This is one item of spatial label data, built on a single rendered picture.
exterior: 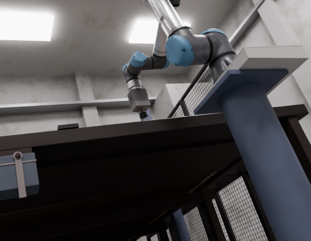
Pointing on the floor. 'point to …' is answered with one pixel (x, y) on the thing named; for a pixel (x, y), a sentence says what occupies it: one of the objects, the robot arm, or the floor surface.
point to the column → (265, 150)
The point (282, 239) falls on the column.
